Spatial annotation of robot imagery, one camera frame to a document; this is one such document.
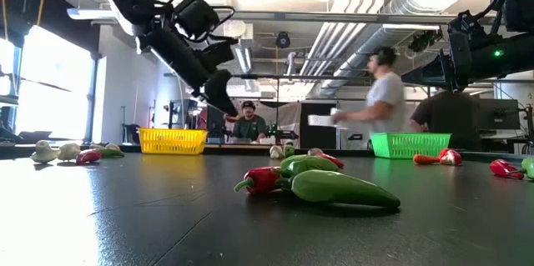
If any black partition panel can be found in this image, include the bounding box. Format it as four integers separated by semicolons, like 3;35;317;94
300;102;338;150

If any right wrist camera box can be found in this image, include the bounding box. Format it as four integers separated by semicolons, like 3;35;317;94
498;0;534;33

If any yellow plastic basket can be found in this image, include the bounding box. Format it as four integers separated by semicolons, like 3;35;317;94
138;128;209;155

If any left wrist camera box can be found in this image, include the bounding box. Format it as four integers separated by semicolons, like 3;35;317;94
171;0;223;43

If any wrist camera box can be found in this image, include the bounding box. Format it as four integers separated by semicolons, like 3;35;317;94
171;0;223;43
498;0;534;33

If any black round ceiling speaker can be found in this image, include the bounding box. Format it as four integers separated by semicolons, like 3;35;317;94
275;31;292;49

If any black background rack frame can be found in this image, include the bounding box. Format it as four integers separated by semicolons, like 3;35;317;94
231;73;376;150

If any glossy red pepper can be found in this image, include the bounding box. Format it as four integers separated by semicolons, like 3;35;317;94
489;158;526;181

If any black ceiling track light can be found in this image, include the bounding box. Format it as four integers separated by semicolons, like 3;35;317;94
408;28;444;53

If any large green bell pepper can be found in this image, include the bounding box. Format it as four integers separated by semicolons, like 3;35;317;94
271;153;340;178

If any small red chili pepper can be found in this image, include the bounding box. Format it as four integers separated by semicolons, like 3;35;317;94
75;149;103;166
315;152;345;170

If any bright large window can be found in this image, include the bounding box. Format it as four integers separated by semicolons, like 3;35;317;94
0;26;96;142

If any white ceiling air box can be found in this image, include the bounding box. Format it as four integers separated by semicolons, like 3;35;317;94
223;19;254;48

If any green plastic basket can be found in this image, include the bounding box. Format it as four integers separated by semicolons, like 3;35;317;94
370;132;452;159

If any black computer monitor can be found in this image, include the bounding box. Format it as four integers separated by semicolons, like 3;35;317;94
477;98;521;131

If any grey overhead frame rail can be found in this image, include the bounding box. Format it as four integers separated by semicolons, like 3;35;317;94
66;6;534;26

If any large red chili pepper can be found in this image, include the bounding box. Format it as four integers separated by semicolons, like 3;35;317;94
233;166;283;195

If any person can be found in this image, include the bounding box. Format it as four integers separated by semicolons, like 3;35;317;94
332;45;409;151
411;88;484;153
224;99;269;144

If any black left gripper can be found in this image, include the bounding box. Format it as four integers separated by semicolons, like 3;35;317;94
198;38;240;118

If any small green chili pepper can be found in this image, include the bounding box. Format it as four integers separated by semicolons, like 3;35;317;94
96;148;126;159

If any long green jalapeno pepper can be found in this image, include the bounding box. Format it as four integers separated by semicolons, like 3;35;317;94
275;168;401;208

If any black equipment stand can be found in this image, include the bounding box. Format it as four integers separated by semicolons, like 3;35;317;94
163;98;201;130

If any white cloth backdrop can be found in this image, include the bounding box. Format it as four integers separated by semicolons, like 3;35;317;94
260;101;302;144

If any glossy green pepper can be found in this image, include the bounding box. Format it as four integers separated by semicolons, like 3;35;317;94
511;157;534;180

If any large silver ventilation duct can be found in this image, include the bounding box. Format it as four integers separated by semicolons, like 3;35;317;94
310;0;508;99

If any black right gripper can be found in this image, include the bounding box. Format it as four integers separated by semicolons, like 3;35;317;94
400;12;477;93

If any white ceiling pipe run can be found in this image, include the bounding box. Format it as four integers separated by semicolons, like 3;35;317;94
298;0;385;78

